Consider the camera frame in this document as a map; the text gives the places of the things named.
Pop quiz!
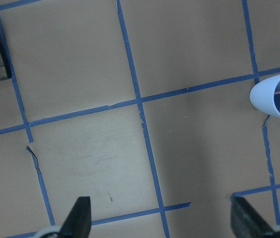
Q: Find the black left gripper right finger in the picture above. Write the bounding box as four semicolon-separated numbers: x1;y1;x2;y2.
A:
230;196;279;238

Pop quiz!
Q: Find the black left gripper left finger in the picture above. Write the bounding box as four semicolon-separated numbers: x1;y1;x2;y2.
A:
59;196;91;238

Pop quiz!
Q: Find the light blue plastic cup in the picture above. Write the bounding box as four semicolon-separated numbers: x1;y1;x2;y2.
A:
249;74;280;118

